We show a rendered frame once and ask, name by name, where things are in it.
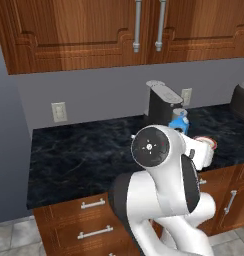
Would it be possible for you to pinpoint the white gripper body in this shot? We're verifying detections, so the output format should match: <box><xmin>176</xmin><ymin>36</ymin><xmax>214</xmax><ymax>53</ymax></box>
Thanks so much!
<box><xmin>196</xmin><ymin>139</ymin><xmax>216</xmax><ymax>170</ymax></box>

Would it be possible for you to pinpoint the dark grey coffee machine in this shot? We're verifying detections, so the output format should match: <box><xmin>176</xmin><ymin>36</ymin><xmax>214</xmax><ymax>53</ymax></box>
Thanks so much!
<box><xmin>143</xmin><ymin>79</ymin><xmax>185</xmax><ymax>127</ymax></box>

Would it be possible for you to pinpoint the red and white mug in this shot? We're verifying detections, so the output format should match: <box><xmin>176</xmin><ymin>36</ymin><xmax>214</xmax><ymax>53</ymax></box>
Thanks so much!
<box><xmin>193</xmin><ymin>135</ymin><xmax>219</xmax><ymax>153</ymax></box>

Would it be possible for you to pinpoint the wooden drawer front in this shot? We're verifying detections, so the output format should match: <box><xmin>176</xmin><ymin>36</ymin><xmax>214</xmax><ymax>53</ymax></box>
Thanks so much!
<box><xmin>33</xmin><ymin>191</ymin><xmax>115</xmax><ymax>231</ymax></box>
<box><xmin>195</xmin><ymin>164</ymin><xmax>238</xmax><ymax>194</ymax></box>
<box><xmin>40</xmin><ymin>216</ymin><xmax>128</xmax><ymax>256</ymax></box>

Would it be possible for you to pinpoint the blue bottle with grey cap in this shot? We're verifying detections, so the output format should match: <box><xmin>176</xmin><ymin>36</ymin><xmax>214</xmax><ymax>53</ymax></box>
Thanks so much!
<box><xmin>168</xmin><ymin>108</ymin><xmax>191</xmax><ymax>135</ymax></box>

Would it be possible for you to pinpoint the wooden base cupboard door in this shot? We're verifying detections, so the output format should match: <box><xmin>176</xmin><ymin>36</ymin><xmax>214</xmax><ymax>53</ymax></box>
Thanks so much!
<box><xmin>207</xmin><ymin>181</ymin><xmax>244</xmax><ymax>236</ymax></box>

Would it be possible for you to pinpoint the dark brown rounded appliance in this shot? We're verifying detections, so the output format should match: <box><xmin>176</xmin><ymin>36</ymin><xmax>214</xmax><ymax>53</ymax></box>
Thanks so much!
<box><xmin>229</xmin><ymin>81</ymin><xmax>244</xmax><ymax>123</ymax></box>

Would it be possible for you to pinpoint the silver base cupboard handle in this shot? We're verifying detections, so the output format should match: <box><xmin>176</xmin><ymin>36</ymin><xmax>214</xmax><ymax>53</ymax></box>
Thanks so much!
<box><xmin>223</xmin><ymin>189</ymin><xmax>238</xmax><ymax>216</ymax></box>

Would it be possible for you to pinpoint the cream wall socket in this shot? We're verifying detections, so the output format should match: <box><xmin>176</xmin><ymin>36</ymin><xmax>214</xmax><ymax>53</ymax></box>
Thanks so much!
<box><xmin>50</xmin><ymin>101</ymin><xmax>68</xmax><ymax>124</ymax></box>
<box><xmin>180</xmin><ymin>87</ymin><xmax>193</xmax><ymax>107</ymax></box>

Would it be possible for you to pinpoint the wooden wall cupboard door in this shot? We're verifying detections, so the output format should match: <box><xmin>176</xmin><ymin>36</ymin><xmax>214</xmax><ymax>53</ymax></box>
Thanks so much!
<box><xmin>147</xmin><ymin>0</ymin><xmax>244</xmax><ymax>65</ymax></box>
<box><xmin>0</xmin><ymin>0</ymin><xmax>152</xmax><ymax>76</ymax></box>

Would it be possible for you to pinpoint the silver cupboard door handle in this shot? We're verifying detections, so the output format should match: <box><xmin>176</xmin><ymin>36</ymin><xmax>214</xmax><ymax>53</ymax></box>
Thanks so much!
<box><xmin>132</xmin><ymin>0</ymin><xmax>143</xmax><ymax>54</ymax></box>
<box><xmin>154</xmin><ymin>0</ymin><xmax>168</xmax><ymax>53</ymax></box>

